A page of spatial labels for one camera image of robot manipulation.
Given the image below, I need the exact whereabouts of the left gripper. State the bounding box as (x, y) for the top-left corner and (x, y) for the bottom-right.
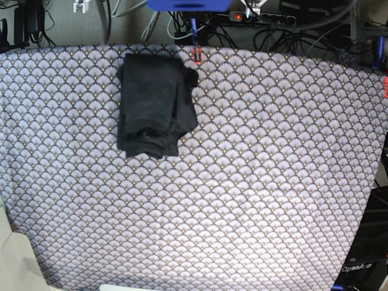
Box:
(241, 0), (267, 18)

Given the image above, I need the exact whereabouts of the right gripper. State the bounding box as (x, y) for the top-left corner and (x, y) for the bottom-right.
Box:
(73, 0), (91, 13)

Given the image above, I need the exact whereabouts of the dark navy T-shirt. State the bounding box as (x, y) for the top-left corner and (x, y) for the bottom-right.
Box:
(116, 54), (198, 159)

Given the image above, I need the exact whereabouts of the red black table clamp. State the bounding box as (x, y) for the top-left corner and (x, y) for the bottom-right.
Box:
(193, 39), (202, 64)

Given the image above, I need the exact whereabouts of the red clamp right edge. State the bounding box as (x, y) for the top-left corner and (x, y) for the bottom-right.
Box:
(384, 76), (388, 98)

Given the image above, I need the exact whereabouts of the fan patterned table cloth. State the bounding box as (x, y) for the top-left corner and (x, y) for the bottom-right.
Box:
(1, 45), (387, 290)

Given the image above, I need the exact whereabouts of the black OpenArm box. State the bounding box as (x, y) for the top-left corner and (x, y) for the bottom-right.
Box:
(332, 187), (387, 290)

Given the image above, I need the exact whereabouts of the white power strip red switch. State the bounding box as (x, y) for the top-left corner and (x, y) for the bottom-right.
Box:
(227, 11), (296, 26)

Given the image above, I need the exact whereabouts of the black cable bundle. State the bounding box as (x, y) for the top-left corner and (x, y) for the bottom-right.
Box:
(112, 0), (352, 52)

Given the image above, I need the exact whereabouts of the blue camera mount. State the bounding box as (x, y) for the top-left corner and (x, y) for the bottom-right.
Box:
(147, 0), (231, 12)

